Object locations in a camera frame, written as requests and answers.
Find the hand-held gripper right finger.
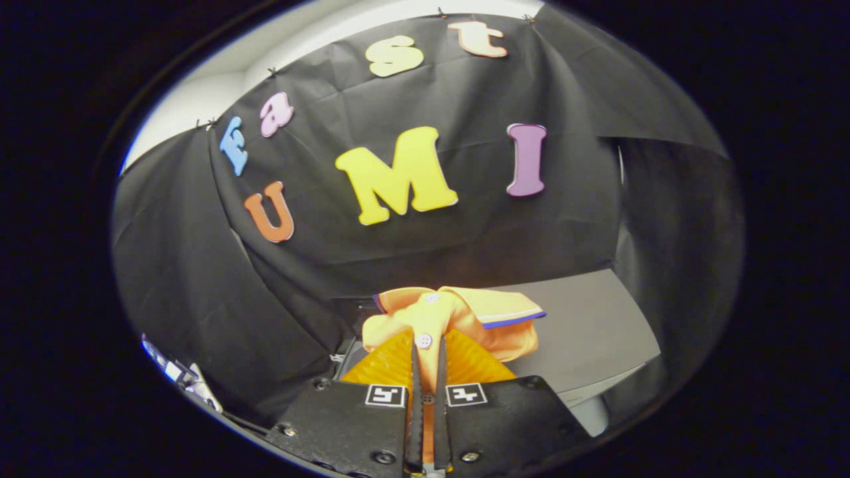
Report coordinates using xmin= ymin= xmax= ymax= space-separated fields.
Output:
xmin=435 ymin=329 xmax=592 ymax=473

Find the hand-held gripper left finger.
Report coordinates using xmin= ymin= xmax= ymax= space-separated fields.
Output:
xmin=264 ymin=329 xmax=424 ymax=475

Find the orange shirt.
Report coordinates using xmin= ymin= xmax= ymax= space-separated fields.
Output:
xmin=362 ymin=287 xmax=547 ymax=465

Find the black backdrop cloth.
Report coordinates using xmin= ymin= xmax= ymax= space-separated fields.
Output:
xmin=112 ymin=7 xmax=744 ymax=426

